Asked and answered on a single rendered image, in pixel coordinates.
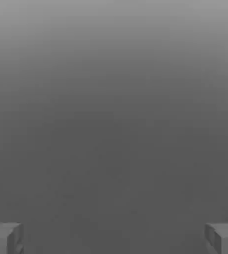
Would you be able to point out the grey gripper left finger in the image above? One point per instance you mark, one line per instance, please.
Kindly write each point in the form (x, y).
(3, 240)

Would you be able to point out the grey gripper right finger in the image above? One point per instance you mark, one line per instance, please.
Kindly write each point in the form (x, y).
(225, 240)

